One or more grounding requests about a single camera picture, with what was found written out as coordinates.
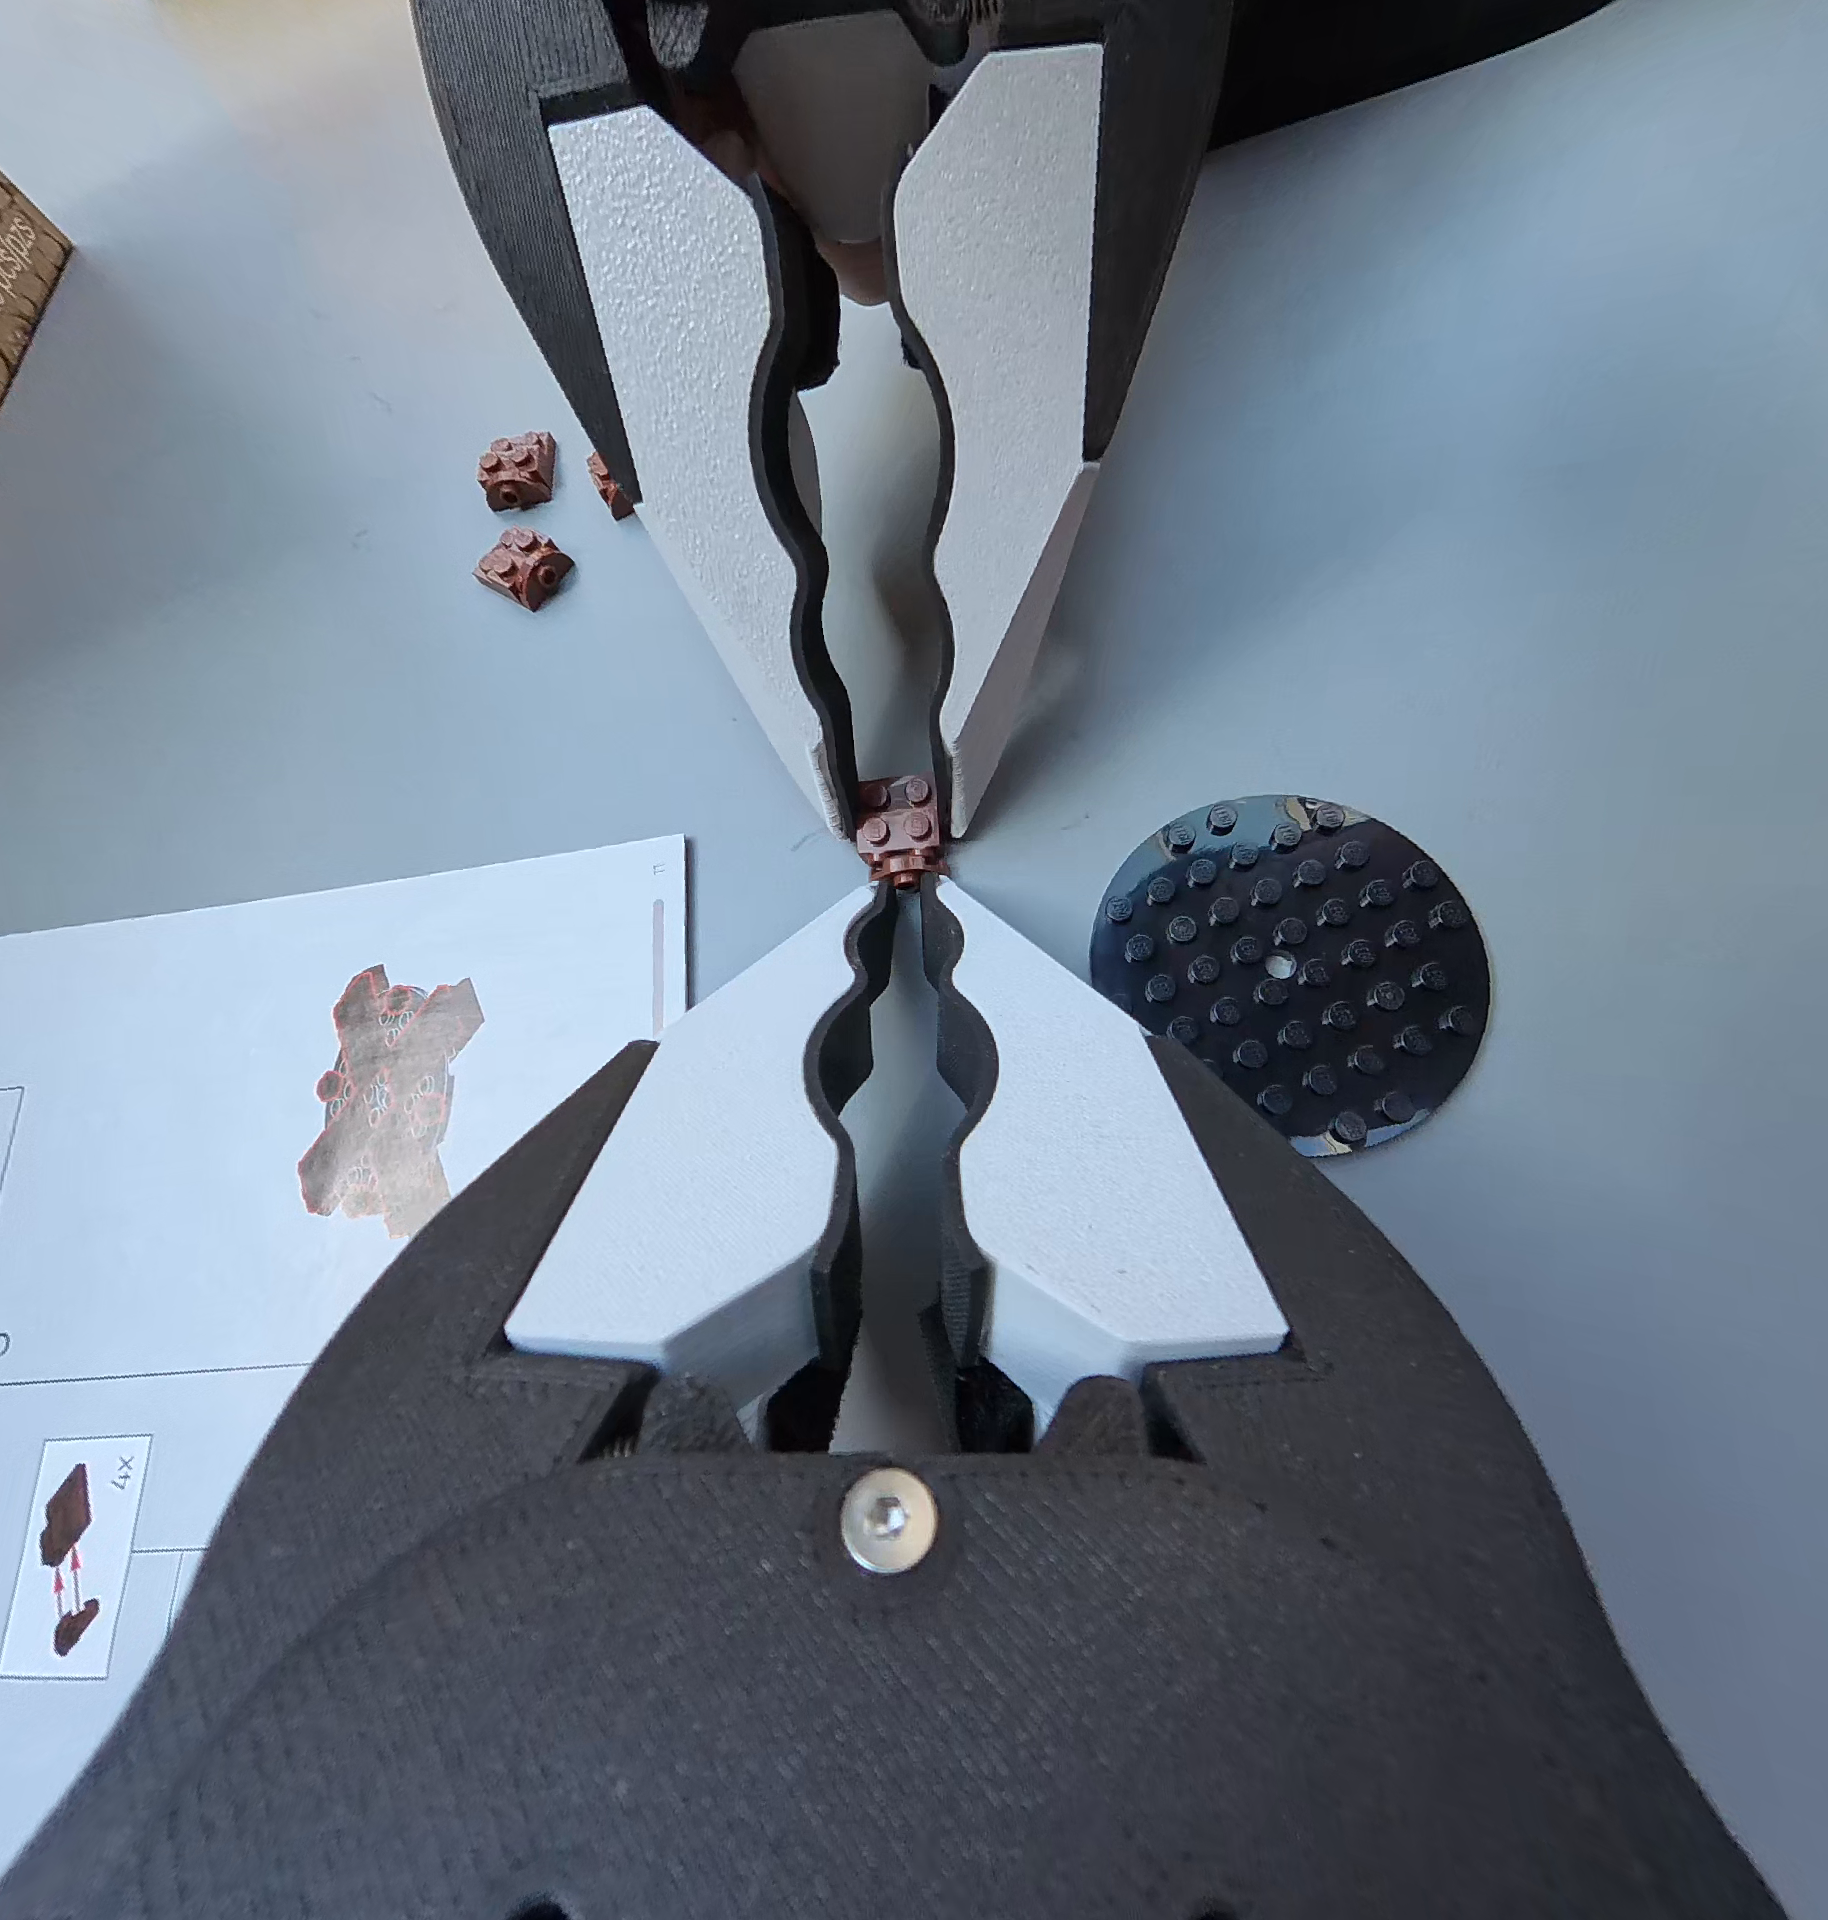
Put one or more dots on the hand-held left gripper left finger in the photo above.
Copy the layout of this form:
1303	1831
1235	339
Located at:
688	1201

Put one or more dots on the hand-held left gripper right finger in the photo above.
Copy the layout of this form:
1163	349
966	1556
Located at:
1110	1201

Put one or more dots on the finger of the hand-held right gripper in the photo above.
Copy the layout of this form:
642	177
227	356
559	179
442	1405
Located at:
1021	302
675	330

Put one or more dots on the brown toy brick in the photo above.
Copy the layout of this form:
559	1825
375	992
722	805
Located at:
519	469
527	570
612	485
903	819

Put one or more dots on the grey desk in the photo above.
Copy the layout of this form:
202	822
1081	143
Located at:
1455	527

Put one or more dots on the black round studded plate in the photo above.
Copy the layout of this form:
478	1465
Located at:
1291	977

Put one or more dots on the white instruction booklet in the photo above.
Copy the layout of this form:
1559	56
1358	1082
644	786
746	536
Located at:
180	1020

